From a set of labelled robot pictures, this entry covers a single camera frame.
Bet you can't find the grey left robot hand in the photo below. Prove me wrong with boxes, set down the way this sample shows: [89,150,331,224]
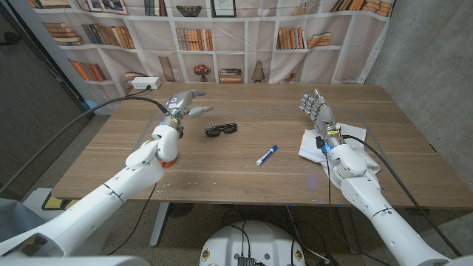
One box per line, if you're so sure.
[159,89,214,129]

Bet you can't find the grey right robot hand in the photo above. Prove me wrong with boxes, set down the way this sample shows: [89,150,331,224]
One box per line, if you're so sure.
[299,88,343,147]

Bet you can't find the white cleaning cloth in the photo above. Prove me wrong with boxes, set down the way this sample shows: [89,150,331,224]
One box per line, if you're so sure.
[298,123,381,189]

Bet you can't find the black sunglasses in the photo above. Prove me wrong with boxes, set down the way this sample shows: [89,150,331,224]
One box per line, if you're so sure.
[204,123,239,138]

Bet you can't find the blue and white marker pen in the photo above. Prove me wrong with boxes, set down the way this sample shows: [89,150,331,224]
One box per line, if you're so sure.
[256,144,279,166]

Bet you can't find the white power strip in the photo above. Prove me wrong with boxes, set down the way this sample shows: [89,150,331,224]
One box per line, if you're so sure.
[131,76,163,91]

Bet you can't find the printed bookshelf backdrop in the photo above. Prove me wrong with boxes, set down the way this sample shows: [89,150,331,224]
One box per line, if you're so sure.
[24,0,395,112]

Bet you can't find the black round grille under table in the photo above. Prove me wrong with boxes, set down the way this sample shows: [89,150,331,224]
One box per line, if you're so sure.
[170,202,195,219]

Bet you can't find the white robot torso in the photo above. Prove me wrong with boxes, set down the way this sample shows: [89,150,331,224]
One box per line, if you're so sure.
[199,220,307,266]

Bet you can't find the white floor mat with prints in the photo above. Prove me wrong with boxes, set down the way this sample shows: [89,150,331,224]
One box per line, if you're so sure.
[21,188,81,211]

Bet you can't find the black power strip cable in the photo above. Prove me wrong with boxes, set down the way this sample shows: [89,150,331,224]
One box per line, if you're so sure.
[123,85,152,100]

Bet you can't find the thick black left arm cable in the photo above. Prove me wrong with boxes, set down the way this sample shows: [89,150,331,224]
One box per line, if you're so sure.
[0,95,169,195]

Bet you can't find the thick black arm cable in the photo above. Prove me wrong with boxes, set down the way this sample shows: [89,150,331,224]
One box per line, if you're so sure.
[0,95,169,195]
[341,134,463,258]

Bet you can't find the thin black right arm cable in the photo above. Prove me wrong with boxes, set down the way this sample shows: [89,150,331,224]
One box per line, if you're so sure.
[324,151,393,266]

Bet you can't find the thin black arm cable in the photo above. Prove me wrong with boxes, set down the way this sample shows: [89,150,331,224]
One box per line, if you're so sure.
[324,151,393,266]
[106,183,159,256]

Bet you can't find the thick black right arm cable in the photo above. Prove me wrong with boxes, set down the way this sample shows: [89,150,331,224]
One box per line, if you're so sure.
[341,134,463,258]

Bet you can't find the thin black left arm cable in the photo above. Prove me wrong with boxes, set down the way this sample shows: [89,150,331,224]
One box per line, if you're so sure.
[106,183,159,256]

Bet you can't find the black torso cable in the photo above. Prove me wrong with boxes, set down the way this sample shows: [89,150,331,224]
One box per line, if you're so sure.
[225,220,253,258]

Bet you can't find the black door handle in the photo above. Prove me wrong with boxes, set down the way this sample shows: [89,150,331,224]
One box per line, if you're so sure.
[0,31,22,47]

